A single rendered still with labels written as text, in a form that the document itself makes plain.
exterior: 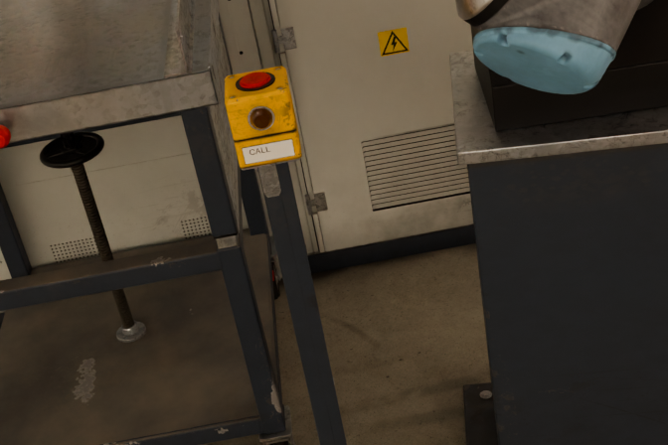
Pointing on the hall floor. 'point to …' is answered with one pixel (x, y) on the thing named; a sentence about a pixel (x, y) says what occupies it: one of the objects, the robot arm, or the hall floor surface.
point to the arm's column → (576, 295)
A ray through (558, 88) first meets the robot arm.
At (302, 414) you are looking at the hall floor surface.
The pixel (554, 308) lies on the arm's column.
